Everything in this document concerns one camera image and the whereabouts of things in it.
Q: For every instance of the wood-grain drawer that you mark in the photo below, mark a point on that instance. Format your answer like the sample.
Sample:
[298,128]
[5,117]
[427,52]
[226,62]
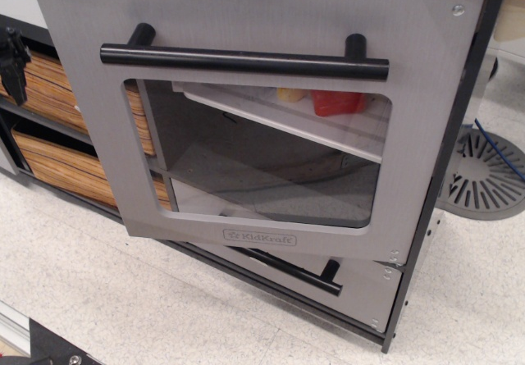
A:
[49,94]
[72,165]

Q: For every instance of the grey round slotted base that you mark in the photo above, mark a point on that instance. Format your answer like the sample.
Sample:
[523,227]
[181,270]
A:
[485,178]

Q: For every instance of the toy bread roll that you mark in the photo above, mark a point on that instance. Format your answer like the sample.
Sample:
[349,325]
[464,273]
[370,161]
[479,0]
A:
[291,95]

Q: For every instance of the upper wood-grain drawer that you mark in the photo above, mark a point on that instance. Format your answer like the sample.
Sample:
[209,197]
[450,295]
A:
[49,94]

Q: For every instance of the black oven door handle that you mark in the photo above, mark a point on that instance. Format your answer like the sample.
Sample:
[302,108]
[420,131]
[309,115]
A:
[139,51]

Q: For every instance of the lower wood-grain drawer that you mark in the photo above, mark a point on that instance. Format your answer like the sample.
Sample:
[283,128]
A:
[72,165]

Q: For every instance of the white oven shelf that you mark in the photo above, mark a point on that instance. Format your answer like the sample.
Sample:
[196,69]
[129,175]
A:
[361,134]

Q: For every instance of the grey toy oven door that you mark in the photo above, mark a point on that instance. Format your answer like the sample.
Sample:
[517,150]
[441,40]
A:
[235,182]

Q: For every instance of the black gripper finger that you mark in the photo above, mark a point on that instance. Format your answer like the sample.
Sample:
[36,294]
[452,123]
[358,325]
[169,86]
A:
[14,57]

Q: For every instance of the grey lower oven drawer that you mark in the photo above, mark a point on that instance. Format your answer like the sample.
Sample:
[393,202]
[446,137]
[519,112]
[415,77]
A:
[354,291]

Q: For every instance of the red toy food block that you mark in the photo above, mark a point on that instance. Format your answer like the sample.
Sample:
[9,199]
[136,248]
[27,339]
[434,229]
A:
[330,103]

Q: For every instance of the black drawer handle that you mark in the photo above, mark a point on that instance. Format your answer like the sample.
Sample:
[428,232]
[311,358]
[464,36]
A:
[323,281]

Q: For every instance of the black mat with screw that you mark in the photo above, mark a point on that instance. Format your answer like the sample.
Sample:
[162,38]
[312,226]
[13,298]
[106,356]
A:
[46,347]

